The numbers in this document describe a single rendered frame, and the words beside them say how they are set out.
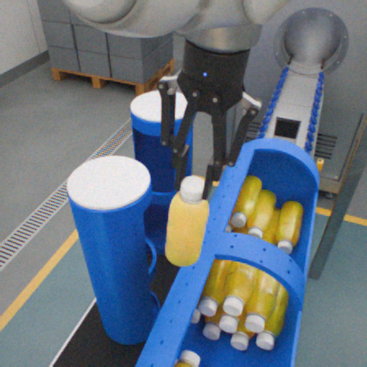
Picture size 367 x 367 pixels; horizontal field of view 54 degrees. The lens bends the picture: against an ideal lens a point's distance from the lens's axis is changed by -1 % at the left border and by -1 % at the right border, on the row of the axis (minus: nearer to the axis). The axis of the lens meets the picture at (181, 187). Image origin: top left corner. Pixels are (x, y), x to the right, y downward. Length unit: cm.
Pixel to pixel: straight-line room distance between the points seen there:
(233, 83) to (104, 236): 89
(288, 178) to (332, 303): 124
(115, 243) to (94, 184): 21
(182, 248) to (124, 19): 48
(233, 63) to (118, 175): 90
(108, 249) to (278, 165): 63
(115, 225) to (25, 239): 148
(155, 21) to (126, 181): 105
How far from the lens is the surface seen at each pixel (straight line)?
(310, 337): 215
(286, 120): 154
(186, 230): 59
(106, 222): 119
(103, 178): 126
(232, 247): 78
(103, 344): 189
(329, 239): 211
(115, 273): 139
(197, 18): 23
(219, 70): 42
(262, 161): 115
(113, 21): 21
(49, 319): 221
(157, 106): 167
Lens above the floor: 182
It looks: 41 degrees down
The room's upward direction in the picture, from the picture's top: straight up
